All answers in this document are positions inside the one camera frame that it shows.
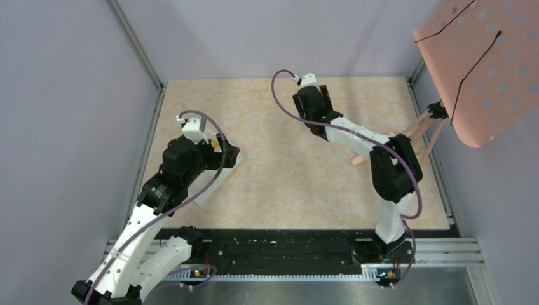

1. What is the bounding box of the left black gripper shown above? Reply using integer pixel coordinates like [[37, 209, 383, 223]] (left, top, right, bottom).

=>
[[182, 132, 239, 185]]

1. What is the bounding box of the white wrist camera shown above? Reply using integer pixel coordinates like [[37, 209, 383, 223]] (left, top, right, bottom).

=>
[[292, 72, 318, 88], [176, 116, 207, 144]]

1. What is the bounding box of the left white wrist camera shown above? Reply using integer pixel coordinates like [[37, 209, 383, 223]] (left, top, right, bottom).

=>
[[176, 116, 207, 144]]

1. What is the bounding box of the aluminium frame rail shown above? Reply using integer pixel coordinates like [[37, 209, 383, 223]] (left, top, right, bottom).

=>
[[105, 0, 165, 92]]

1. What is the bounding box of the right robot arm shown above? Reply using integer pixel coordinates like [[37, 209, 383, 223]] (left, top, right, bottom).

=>
[[292, 85, 423, 262]]

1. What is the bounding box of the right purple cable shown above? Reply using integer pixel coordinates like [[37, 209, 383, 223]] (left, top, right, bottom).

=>
[[271, 69, 423, 289]]

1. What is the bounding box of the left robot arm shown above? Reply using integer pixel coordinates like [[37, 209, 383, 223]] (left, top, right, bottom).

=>
[[71, 134, 240, 304]]

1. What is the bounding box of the pink tripod stand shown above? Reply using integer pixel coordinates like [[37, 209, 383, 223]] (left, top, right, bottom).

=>
[[350, 100, 450, 168]]

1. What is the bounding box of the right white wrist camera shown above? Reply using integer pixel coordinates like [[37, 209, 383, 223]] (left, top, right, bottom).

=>
[[292, 72, 318, 88]]

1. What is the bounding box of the white divided plastic tray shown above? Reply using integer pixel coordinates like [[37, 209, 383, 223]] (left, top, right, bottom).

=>
[[188, 128, 243, 206]]

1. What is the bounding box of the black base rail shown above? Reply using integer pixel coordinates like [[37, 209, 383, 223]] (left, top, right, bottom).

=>
[[158, 227, 416, 279]]

